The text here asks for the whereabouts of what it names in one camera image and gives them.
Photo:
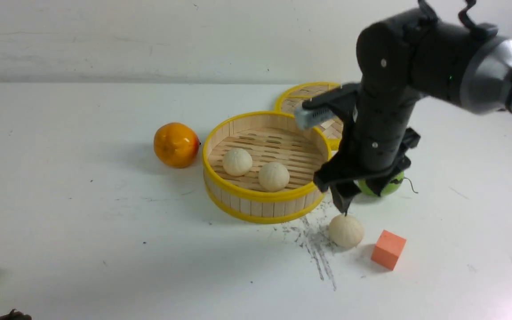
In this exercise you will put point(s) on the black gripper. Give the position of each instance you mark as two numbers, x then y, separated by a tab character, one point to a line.
362	171

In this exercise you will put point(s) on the white bun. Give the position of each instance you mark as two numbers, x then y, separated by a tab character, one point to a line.
273	177
345	231
237	162

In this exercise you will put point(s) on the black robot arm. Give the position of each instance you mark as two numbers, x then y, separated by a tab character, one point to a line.
404	59

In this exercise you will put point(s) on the yellow-rimmed woven steamer lid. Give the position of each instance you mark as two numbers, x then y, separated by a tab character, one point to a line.
288	101

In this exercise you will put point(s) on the green toy watermelon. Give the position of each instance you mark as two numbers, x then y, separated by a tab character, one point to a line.
389	189

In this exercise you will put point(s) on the orange foam cube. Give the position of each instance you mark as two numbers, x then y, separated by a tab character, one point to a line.
388	249

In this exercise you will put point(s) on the orange toy fruit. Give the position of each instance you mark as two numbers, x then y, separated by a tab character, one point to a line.
176	145

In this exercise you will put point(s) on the dark object at bottom edge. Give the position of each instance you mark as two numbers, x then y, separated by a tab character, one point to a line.
15	315

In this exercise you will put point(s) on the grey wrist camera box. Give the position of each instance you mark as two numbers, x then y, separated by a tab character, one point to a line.
308	118

